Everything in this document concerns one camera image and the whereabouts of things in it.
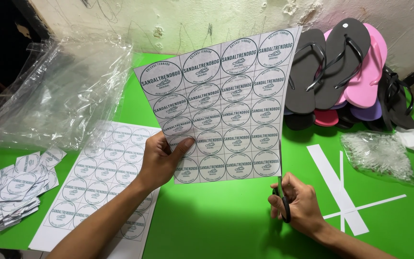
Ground person's right hand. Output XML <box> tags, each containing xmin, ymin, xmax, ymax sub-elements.
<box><xmin>267</xmin><ymin>172</ymin><xmax>328</xmax><ymax>238</ymax></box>

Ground person's left hand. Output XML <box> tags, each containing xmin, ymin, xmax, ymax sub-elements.
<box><xmin>135</xmin><ymin>130</ymin><xmax>196</xmax><ymax>193</ymax></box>

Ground black handled scissors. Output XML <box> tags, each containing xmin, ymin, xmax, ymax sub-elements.
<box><xmin>272</xmin><ymin>140</ymin><xmax>292</xmax><ymax>224</ymax></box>

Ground printed round label sheet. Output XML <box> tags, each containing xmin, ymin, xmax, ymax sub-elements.
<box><xmin>134</xmin><ymin>26</ymin><xmax>303</xmax><ymax>185</ymax></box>

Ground wide white paper strip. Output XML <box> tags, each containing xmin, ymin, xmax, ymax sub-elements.
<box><xmin>306</xmin><ymin>144</ymin><xmax>370</xmax><ymax>236</ymax></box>

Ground thin white paper strip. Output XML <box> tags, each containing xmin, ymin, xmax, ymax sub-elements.
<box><xmin>323</xmin><ymin>194</ymin><xmax>407</xmax><ymax>220</ymax></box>
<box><xmin>339</xmin><ymin>151</ymin><xmax>346</xmax><ymax>233</ymax></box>

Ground stack of printed label sheets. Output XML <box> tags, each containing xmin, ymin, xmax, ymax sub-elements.
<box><xmin>29</xmin><ymin>120</ymin><xmax>163</xmax><ymax>259</ymax></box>

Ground clear bag of white fasteners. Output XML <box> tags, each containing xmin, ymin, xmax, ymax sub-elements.
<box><xmin>340</xmin><ymin>131</ymin><xmax>414</xmax><ymax>186</ymax></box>

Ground heap of clear plastic bags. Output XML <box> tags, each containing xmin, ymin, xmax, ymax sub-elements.
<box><xmin>0</xmin><ymin>34</ymin><xmax>134</xmax><ymax>152</ymax></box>

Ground pile of coloured flip-flops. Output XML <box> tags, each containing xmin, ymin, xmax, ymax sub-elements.
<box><xmin>283</xmin><ymin>17</ymin><xmax>414</xmax><ymax>132</ymax></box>

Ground pile of cut paper labels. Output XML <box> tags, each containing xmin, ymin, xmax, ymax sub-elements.
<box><xmin>0</xmin><ymin>146</ymin><xmax>67</xmax><ymax>235</ymax></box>

